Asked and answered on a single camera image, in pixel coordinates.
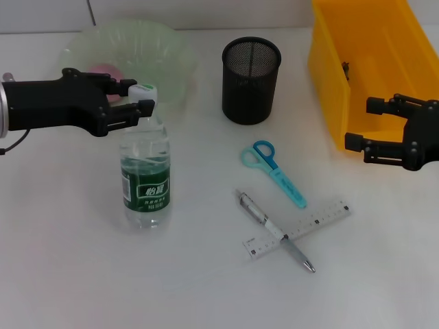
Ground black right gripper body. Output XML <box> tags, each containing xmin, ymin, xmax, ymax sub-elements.
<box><xmin>401</xmin><ymin>101</ymin><xmax>439</xmax><ymax>172</ymax></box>

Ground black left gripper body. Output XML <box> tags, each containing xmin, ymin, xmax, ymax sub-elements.
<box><xmin>2</xmin><ymin>67</ymin><xmax>111</xmax><ymax>138</ymax></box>

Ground pink peach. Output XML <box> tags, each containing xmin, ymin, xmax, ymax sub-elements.
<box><xmin>87</xmin><ymin>63</ymin><xmax>125</xmax><ymax>103</ymax></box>

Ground clear green-label water bottle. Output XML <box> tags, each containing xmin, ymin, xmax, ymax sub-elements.
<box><xmin>119</xmin><ymin>84</ymin><xmax>171</xmax><ymax>230</ymax></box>

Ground clear plastic ruler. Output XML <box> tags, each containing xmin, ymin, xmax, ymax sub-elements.
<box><xmin>242</xmin><ymin>197</ymin><xmax>353</xmax><ymax>262</ymax></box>

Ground blue scissors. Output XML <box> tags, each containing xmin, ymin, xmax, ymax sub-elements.
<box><xmin>240</xmin><ymin>139</ymin><xmax>309</xmax><ymax>209</ymax></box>

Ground silver white ballpoint pen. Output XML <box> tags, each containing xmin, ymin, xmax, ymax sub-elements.
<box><xmin>235</xmin><ymin>188</ymin><xmax>316</xmax><ymax>274</ymax></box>

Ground green glass fruit plate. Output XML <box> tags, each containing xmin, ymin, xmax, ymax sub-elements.
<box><xmin>60</xmin><ymin>19</ymin><xmax>197</xmax><ymax>108</ymax></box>

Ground black mesh pen holder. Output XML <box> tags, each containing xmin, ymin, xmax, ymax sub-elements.
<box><xmin>221</xmin><ymin>36</ymin><xmax>282</xmax><ymax>125</ymax></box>

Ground yellow plastic bin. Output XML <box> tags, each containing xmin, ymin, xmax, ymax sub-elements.
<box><xmin>307</xmin><ymin>0</ymin><xmax>439</xmax><ymax>153</ymax></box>

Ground left arm cable with connector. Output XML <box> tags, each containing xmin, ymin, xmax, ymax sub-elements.
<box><xmin>0</xmin><ymin>71</ymin><xmax>31</xmax><ymax>156</ymax></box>

